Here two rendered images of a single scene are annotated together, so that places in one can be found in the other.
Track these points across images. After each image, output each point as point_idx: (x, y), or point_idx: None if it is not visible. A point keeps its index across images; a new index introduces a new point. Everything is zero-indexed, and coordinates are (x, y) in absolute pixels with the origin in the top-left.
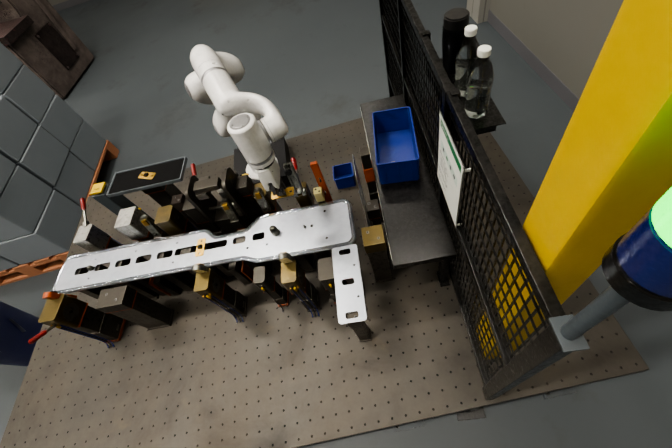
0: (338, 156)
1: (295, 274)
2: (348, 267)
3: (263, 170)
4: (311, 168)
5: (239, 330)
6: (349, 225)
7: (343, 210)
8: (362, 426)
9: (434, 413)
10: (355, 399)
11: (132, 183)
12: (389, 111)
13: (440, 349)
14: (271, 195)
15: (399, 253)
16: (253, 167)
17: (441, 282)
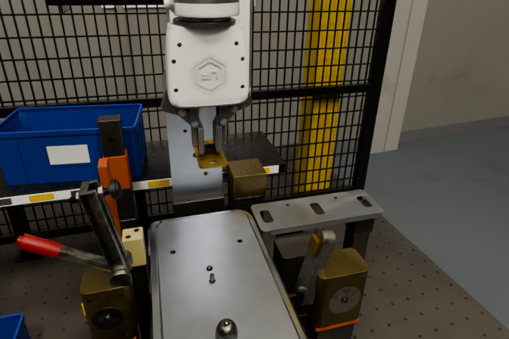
0: None
1: (340, 250)
2: (293, 209)
3: (236, 23)
4: (108, 176)
5: None
6: (213, 215)
7: (177, 225)
8: (455, 287)
9: (395, 230)
10: (432, 297)
11: None
12: (4, 123)
13: (331, 225)
14: (215, 165)
15: (266, 159)
16: (236, 10)
17: None
